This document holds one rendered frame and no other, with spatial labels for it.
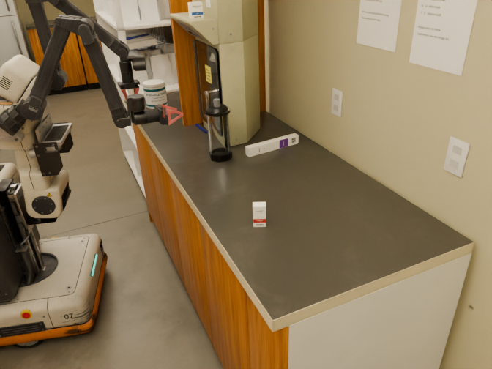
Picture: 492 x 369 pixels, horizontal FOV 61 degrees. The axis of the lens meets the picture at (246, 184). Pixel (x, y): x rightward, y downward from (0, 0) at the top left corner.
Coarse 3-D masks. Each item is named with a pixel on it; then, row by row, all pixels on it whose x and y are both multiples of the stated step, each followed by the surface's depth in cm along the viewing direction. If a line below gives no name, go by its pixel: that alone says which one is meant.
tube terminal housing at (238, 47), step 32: (192, 0) 192; (224, 0) 167; (256, 0) 186; (224, 32) 173; (256, 32) 192; (224, 64) 179; (256, 64) 198; (224, 96) 185; (256, 96) 204; (256, 128) 211
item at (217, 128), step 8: (208, 112) 174; (224, 112) 173; (208, 120) 177; (216, 120) 174; (224, 120) 175; (208, 128) 179; (216, 128) 176; (224, 128) 177; (216, 136) 178; (224, 136) 178; (216, 144) 180; (224, 144) 180; (216, 152) 182; (224, 152) 182
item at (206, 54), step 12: (204, 48) 189; (204, 60) 192; (216, 60) 178; (204, 72) 197; (216, 72) 182; (204, 84) 201; (216, 84) 185; (204, 96) 205; (216, 96) 189; (204, 108) 210; (204, 120) 215
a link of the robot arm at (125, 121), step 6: (132, 96) 173; (138, 96) 173; (132, 102) 172; (138, 102) 172; (132, 108) 174; (138, 108) 173; (144, 108) 176; (120, 120) 173; (126, 120) 174; (120, 126) 175
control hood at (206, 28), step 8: (176, 16) 182; (184, 16) 181; (184, 24) 179; (192, 24) 166; (200, 24) 168; (208, 24) 169; (216, 24) 170; (200, 32) 169; (208, 32) 170; (216, 32) 172; (208, 40) 172; (216, 40) 173
